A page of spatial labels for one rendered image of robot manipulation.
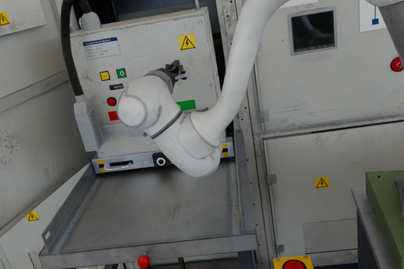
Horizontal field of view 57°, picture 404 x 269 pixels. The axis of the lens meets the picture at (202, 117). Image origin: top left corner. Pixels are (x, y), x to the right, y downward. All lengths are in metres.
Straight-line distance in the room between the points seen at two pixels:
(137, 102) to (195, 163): 0.20
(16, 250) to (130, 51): 1.32
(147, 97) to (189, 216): 0.46
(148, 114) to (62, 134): 0.82
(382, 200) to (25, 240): 1.68
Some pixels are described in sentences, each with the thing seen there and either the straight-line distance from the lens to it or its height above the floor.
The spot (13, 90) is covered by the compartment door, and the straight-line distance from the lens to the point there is 1.43.
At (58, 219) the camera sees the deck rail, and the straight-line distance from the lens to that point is 1.24.
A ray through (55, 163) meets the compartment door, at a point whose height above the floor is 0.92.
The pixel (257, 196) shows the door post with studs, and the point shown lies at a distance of 1.79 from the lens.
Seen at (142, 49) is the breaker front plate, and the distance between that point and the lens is 1.28.
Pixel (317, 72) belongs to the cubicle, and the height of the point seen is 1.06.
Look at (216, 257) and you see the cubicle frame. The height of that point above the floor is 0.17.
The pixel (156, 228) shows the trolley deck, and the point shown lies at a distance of 1.13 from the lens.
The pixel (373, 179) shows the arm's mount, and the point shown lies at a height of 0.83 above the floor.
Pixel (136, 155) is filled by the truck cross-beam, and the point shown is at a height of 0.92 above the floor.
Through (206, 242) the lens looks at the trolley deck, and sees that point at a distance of 1.06.
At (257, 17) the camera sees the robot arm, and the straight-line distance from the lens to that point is 0.80.
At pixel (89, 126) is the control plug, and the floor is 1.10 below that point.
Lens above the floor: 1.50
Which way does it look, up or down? 21 degrees down
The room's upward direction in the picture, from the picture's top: 10 degrees counter-clockwise
